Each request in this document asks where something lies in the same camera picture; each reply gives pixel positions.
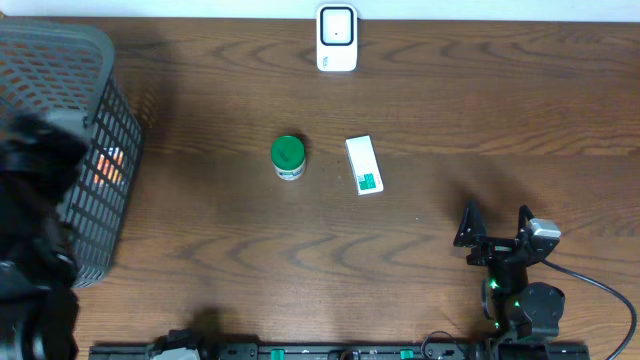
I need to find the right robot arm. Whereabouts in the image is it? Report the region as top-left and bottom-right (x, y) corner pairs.
(453, 200), (565, 359)

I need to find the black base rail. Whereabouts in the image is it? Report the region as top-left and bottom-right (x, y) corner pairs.
(88, 330), (590, 360)

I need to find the white green medicine box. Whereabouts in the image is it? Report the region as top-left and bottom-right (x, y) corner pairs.
(345, 135), (384, 196)

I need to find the grey plastic mesh basket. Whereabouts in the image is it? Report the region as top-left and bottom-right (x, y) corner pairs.
(1, 19), (143, 288)

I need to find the green lid jar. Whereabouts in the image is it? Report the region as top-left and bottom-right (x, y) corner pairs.
(271, 135), (306, 181)

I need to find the white barcode scanner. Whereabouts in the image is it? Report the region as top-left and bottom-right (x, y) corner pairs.
(316, 3), (358, 72)

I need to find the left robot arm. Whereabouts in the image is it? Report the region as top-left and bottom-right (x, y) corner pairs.
(1, 113), (87, 359)

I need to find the red snack packet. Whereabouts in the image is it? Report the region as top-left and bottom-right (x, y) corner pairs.
(93, 147), (124, 186)

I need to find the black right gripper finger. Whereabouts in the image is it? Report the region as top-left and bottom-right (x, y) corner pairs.
(453, 200), (487, 248)
(517, 205), (534, 240)

